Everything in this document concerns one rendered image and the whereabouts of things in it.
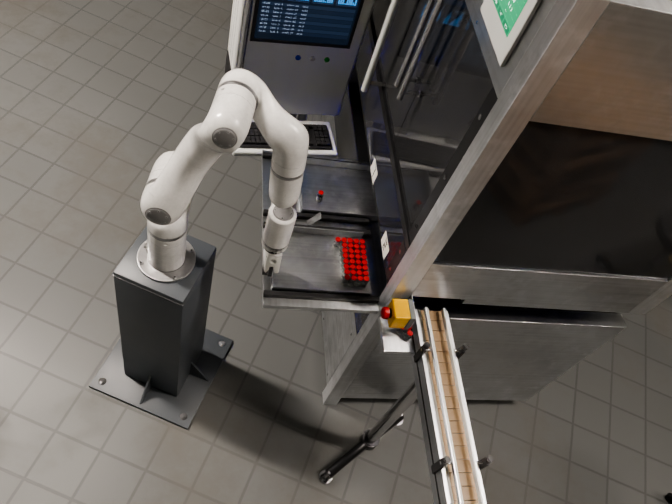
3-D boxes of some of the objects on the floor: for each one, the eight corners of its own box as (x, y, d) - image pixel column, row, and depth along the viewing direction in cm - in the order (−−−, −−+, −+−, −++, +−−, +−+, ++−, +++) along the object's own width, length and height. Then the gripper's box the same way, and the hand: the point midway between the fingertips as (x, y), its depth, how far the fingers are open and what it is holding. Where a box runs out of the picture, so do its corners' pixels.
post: (335, 392, 279) (600, -18, 112) (336, 405, 275) (611, 1, 108) (322, 392, 277) (570, -24, 110) (323, 404, 274) (580, -5, 107)
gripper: (262, 221, 188) (255, 253, 203) (263, 261, 180) (255, 291, 194) (286, 223, 190) (277, 255, 204) (287, 262, 181) (277, 292, 196)
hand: (267, 269), depth 198 cm, fingers closed
